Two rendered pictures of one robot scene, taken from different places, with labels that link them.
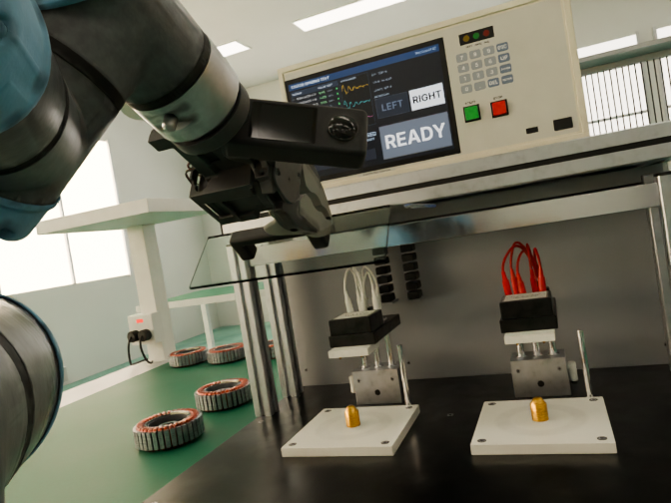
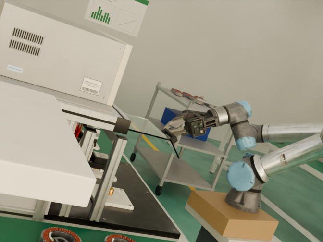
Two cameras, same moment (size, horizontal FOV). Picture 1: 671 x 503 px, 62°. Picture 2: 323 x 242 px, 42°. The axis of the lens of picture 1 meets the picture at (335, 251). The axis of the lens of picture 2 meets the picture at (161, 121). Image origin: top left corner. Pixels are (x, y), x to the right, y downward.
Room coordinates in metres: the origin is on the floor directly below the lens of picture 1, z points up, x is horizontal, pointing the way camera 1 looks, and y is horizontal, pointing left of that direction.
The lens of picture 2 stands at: (1.77, 1.10, 1.36)
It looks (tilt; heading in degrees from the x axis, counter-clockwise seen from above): 10 degrees down; 224
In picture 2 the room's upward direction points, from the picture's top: 20 degrees clockwise
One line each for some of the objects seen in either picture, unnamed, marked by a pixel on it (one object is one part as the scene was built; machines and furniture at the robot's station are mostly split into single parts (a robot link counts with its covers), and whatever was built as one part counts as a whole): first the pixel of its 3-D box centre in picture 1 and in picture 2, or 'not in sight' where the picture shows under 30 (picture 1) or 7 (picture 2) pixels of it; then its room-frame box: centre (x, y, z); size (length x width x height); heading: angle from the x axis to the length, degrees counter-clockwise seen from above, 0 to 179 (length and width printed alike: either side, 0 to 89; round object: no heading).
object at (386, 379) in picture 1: (380, 382); not in sight; (0.90, -0.04, 0.80); 0.08 x 0.05 x 0.06; 69
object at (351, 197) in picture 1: (445, 189); (44, 82); (1.02, -0.21, 1.09); 0.68 x 0.44 x 0.05; 69
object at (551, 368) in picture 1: (540, 372); not in sight; (0.81, -0.26, 0.80); 0.08 x 0.05 x 0.06; 69
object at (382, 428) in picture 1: (353, 429); (109, 195); (0.76, 0.01, 0.78); 0.15 x 0.15 x 0.01; 69
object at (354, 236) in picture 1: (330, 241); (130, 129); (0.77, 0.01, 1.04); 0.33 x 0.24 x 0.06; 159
